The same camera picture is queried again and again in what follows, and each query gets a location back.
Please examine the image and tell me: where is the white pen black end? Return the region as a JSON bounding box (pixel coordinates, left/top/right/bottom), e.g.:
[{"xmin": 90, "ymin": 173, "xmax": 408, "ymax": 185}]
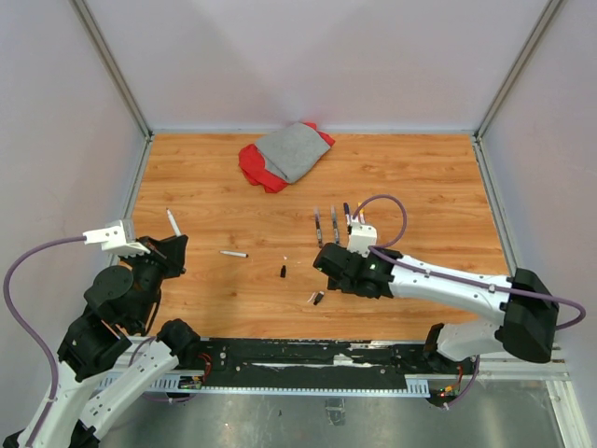
[{"xmin": 166, "ymin": 208, "xmax": 182, "ymax": 236}]

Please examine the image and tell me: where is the red cloth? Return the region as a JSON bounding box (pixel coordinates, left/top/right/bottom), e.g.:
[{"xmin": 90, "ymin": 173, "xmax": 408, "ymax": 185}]
[{"xmin": 238, "ymin": 122, "xmax": 336, "ymax": 193}]

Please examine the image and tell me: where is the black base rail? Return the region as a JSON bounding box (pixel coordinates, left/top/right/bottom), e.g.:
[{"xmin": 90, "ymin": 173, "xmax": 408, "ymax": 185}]
[{"xmin": 161, "ymin": 337, "xmax": 474, "ymax": 384}]

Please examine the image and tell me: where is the white pen yellow end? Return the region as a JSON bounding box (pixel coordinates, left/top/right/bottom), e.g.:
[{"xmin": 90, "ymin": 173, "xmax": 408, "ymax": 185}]
[{"xmin": 357, "ymin": 203, "xmax": 366, "ymax": 224}]

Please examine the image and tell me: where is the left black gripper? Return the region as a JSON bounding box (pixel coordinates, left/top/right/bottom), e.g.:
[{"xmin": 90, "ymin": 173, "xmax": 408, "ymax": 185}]
[{"xmin": 119, "ymin": 232, "xmax": 187, "ymax": 328}]

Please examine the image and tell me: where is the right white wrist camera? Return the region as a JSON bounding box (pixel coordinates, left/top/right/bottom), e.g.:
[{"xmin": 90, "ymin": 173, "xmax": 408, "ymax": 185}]
[{"xmin": 347, "ymin": 221, "xmax": 378, "ymax": 258}]

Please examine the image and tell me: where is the purple pen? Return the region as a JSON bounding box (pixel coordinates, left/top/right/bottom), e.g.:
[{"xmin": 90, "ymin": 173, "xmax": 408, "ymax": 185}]
[{"xmin": 313, "ymin": 207, "xmax": 324, "ymax": 248}]

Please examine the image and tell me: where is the purple cable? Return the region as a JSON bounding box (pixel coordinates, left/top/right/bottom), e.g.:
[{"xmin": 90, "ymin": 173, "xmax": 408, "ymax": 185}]
[
  {"xmin": 352, "ymin": 194, "xmax": 587, "ymax": 403},
  {"xmin": 3, "ymin": 235, "xmax": 197, "ymax": 444}
]

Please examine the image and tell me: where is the angled white pen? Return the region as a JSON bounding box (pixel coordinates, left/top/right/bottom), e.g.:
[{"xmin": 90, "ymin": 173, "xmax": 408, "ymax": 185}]
[{"xmin": 219, "ymin": 250, "xmax": 249, "ymax": 259}]

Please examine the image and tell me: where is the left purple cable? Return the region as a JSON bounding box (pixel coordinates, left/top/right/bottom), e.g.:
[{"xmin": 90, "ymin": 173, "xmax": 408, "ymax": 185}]
[{"xmin": 3, "ymin": 235, "xmax": 197, "ymax": 444}]

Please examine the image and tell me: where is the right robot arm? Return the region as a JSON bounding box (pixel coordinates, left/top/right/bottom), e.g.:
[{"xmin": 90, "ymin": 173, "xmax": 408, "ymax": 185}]
[{"xmin": 313, "ymin": 243, "xmax": 559, "ymax": 373}]

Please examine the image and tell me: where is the white marker blue tip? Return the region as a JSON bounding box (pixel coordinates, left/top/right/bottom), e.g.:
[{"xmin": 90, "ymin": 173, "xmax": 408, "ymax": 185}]
[{"xmin": 345, "ymin": 214, "xmax": 352, "ymax": 234}]

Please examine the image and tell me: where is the grey cable duct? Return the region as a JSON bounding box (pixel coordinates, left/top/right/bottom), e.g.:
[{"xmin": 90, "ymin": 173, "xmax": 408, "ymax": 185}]
[{"xmin": 100, "ymin": 372, "xmax": 431, "ymax": 398}]

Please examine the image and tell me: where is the grey folded cloth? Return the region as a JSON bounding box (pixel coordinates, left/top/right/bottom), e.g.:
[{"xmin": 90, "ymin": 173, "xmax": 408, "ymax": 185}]
[{"xmin": 256, "ymin": 122, "xmax": 333, "ymax": 184}]

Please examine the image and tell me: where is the aluminium frame rail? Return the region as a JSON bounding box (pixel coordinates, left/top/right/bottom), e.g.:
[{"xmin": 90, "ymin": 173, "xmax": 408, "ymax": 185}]
[{"xmin": 478, "ymin": 345, "xmax": 569, "ymax": 381}]

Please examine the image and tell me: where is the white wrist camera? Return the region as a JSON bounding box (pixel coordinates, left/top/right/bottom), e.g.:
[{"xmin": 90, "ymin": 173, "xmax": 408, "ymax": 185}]
[
  {"xmin": 347, "ymin": 221, "xmax": 378, "ymax": 258},
  {"xmin": 83, "ymin": 219, "xmax": 150, "ymax": 258}
]

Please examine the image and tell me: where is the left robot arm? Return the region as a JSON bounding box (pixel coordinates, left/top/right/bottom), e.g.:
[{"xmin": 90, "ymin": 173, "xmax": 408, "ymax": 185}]
[{"xmin": 3, "ymin": 234, "xmax": 201, "ymax": 447}]

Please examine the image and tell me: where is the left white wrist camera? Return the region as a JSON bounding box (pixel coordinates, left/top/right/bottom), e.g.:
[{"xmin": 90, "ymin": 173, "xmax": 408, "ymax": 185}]
[{"xmin": 83, "ymin": 219, "xmax": 150, "ymax": 258}]

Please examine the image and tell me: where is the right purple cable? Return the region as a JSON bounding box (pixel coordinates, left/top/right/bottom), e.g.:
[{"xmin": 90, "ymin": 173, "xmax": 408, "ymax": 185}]
[{"xmin": 352, "ymin": 194, "xmax": 587, "ymax": 403}]

